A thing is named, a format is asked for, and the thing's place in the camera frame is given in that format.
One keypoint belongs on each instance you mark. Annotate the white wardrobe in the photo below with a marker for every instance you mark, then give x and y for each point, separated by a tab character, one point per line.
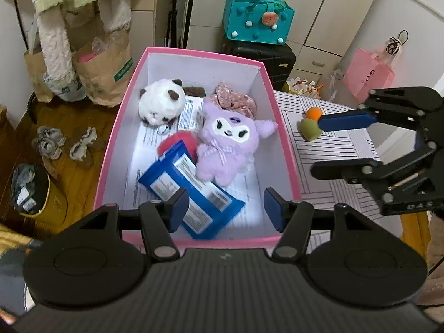
329	7

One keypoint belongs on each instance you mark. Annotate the purple bunny plush toy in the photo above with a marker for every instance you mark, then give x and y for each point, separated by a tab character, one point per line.
225	152

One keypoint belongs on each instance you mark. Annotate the teal felt tote bag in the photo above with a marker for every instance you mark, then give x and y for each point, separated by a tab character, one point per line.
249	20

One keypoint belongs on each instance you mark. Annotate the green makeup sponge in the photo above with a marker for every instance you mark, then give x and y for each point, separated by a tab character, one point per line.
310	130

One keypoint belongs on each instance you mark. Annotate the white panda plush toy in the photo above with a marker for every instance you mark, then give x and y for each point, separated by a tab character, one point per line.
159	100

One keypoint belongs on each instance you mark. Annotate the pink gift bag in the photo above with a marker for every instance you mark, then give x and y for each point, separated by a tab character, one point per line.
367	74

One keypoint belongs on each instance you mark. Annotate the beige sandal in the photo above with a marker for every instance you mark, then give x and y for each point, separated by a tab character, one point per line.
81	144

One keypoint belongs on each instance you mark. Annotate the brown paper bag green label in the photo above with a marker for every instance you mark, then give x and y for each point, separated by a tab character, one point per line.
100	79

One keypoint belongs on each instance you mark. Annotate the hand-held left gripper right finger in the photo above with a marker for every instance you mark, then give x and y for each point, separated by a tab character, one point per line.
274	211

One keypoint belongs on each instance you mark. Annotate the striped tablecloth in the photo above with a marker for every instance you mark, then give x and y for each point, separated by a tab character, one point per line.
312	149

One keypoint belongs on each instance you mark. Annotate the plain brown paper bag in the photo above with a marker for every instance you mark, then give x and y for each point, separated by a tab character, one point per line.
34	76

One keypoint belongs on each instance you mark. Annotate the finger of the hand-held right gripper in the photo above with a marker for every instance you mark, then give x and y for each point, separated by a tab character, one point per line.
347	120
333	170

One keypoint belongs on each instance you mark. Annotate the yellow trash bin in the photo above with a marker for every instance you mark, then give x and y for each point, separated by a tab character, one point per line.
55	201

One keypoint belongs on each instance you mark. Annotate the red round puff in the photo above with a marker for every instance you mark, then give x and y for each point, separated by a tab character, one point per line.
173	140

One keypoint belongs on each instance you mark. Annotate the clear plastic bag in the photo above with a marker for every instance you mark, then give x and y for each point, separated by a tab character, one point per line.
67	88

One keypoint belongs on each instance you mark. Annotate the dark brown fuzzy item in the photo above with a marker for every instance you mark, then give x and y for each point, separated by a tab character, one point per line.
194	91

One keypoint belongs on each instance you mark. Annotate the orange makeup sponge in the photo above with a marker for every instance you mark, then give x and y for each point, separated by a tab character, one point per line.
314	112

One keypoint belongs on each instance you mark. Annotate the blue soft packet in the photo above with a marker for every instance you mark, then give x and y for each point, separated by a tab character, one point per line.
154	177

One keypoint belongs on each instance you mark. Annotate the cream fluffy pajama pants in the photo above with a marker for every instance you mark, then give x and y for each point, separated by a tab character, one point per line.
55	48

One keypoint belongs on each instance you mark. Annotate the yellow and white patterned bag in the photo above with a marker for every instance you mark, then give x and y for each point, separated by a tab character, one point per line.
303	88

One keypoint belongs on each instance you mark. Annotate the black suitcase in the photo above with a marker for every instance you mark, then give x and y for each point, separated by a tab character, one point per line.
263	62

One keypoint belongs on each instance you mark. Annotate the black tripod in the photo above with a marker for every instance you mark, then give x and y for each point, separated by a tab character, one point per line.
173	14

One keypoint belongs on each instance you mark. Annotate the pink cardboard box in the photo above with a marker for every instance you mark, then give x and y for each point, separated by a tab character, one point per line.
225	242

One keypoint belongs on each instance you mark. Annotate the white leaflet with blue print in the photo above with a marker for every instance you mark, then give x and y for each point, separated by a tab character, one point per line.
189	114

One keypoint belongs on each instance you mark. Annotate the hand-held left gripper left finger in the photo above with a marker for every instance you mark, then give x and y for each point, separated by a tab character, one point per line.
178	211

